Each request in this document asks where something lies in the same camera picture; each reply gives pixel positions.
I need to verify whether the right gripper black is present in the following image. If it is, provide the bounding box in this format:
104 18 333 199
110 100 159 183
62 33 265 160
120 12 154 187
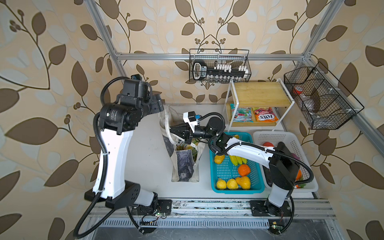
170 122 216 146

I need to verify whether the white fabric grocery bag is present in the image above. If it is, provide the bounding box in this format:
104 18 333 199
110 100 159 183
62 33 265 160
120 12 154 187
160 106 205 183

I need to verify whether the green snack bag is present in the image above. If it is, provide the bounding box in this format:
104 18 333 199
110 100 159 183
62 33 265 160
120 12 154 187
176 141 198 162

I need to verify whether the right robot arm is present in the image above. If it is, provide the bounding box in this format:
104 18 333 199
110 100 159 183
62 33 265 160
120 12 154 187
165 112 314 216

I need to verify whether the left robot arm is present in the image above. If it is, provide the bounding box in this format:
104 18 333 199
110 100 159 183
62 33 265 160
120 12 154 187
73 75 164 239

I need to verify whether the teal candy bag lower shelf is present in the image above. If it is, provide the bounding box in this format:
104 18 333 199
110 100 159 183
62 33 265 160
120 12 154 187
234 108 253 123

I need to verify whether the red Fox's candy bag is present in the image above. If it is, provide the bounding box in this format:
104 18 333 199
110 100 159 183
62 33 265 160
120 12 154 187
253 107 279 123

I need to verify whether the yellow mango fruit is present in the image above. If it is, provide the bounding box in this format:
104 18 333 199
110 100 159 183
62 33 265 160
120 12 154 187
214 155 225 165

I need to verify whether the teal plastic basket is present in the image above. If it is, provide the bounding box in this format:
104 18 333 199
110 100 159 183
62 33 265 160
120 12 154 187
209 131 266 195

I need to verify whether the orange fruit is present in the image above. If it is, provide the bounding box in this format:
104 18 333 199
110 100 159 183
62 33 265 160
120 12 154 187
238 164 251 177

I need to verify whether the black tool set in basket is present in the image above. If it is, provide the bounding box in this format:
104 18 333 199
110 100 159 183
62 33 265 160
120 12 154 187
191 60 251 82

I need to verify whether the red tomato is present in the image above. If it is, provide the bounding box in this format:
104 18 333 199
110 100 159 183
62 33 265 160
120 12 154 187
263 142 274 147

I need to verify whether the yellow pear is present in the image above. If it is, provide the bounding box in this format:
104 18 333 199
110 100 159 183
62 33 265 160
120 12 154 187
236 176 252 190

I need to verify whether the white plastic basket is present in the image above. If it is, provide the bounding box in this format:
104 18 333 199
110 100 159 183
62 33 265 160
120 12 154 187
253 131 319 193

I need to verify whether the plastic bottle red cap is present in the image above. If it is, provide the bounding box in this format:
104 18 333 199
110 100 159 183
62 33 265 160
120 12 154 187
293 86 315 111

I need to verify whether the white wire shelf rack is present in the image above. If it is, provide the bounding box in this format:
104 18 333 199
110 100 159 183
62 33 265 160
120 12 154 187
223 79 295 131

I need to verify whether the black wire basket back wall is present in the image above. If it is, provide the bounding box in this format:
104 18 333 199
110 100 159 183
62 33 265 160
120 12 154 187
189 48 252 84

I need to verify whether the black wire basket wall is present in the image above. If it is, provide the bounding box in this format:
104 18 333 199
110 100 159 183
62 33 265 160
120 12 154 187
284 62 364 130
189 48 252 84

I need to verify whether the black wire basket right wall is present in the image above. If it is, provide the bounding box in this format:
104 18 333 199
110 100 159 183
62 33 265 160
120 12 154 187
284 62 364 130

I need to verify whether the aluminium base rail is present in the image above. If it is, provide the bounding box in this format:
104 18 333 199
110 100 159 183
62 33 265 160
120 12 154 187
92 197 337 230

